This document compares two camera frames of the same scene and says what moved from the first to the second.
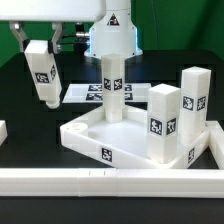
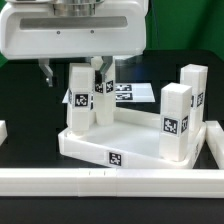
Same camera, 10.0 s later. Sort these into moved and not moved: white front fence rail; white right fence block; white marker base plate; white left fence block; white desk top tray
Moved: white desk top tray
Not moved: white marker base plate; white left fence block; white right fence block; white front fence rail
